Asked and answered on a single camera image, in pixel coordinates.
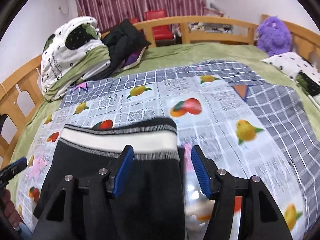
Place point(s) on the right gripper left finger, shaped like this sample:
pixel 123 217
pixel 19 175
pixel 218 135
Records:
pixel 80 208

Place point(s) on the black pants with stripe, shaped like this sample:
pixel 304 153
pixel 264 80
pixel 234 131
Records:
pixel 151 205

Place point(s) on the person left hand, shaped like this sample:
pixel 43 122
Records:
pixel 9 210

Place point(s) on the grey checked sheet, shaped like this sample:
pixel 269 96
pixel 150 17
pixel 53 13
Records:
pixel 278 107

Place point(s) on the fruit print tablecloth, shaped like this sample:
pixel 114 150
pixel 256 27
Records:
pixel 207 112

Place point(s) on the folded white green quilt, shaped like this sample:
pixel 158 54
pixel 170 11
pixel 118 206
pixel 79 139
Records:
pixel 74 53

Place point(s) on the white floral pillow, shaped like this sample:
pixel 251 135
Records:
pixel 297 69

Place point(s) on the green bed blanket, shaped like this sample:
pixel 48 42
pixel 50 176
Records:
pixel 183 55

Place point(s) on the black clothes pile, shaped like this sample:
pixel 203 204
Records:
pixel 123 40

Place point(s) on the purple plush toy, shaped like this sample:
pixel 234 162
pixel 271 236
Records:
pixel 274 37

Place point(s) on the wooden bed frame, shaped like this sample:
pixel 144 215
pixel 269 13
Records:
pixel 21 94

